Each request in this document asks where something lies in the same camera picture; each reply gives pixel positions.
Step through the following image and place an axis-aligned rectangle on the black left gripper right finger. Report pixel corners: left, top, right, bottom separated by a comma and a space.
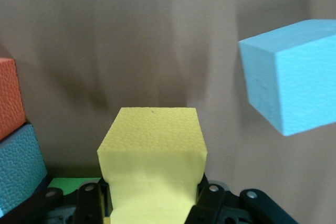
185, 171, 300, 224

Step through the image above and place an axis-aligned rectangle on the blue foam cube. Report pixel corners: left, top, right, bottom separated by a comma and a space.
0, 123, 48, 216
237, 19, 336, 137

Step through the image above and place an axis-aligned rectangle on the green foam cube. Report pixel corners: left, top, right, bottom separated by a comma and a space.
47, 177, 102, 196

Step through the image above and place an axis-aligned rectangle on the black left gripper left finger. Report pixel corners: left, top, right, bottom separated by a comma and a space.
0, 176, 111, 224

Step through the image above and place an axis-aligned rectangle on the orange foam cube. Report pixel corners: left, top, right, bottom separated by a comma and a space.
0, 57, 27, 142

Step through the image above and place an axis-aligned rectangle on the yellow foam cube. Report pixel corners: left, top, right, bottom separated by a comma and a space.
96, 106, 208, 224

